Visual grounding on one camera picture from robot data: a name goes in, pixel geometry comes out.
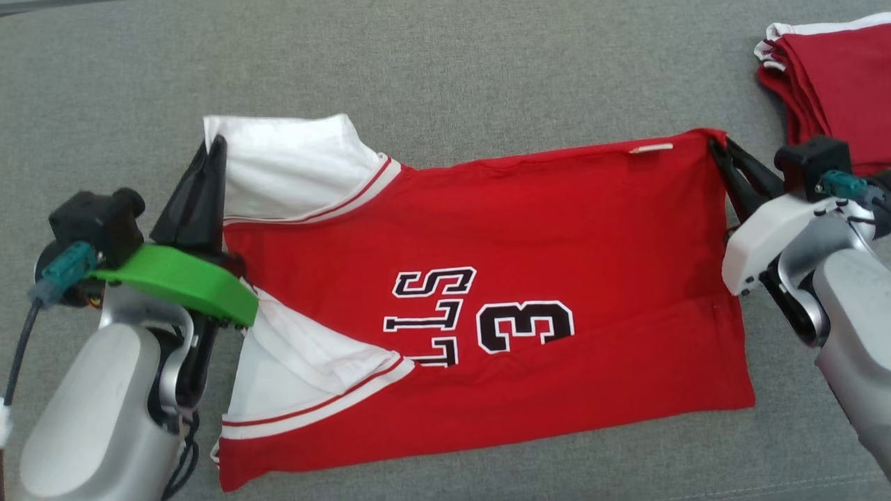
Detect red shorts with white stripe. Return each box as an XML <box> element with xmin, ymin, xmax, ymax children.
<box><xmin>754</xmin><ymin>13</ymin><xmax>891</xmax><ymax>177</ymax></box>

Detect left cable with teal plug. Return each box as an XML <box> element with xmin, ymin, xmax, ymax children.
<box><xmin>0</xmin><ymin>241</ymin><xmax>100</xmax><ymax>446</ymax></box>

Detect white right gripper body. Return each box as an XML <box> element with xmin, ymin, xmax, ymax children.
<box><xmin>721</xmin><ymin>193</ymin><xmax>847</xmax><ymax>299</ymax></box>

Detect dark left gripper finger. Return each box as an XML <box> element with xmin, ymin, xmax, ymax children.
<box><xmin>207</xmin><ymin>134</ymin><xmax>229</xmax><ymax>255</ymax></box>
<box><xmin>149</xmin><ymin>134</ymin><xmax>223</xmax><ymax>252</ymax></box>

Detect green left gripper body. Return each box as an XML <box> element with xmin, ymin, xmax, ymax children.
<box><xmin>90</xmin><ymin>244</ymin><xmax>260</xmax><ymax>330</ymax></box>

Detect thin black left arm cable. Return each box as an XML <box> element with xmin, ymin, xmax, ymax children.
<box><xmin>161</xmin><ymin>409</ymin><xmax>203</xmax><ymax>501</ymax></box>

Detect red basketball jersey white sleeves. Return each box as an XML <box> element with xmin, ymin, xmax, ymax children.
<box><xmin>203</xmin><ymin>113</ymin><xmax>757</xmax><ymax>493</ymax></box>

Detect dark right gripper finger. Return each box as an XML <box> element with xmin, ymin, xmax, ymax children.
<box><xmin>723</xmin><ymin>138</ymin><xmax>784</xmax><ymax>207</ymax></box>
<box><xmin>708</xmin><ymin>137</ymin><xmax>757</xmax><ymax>225</ymax></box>

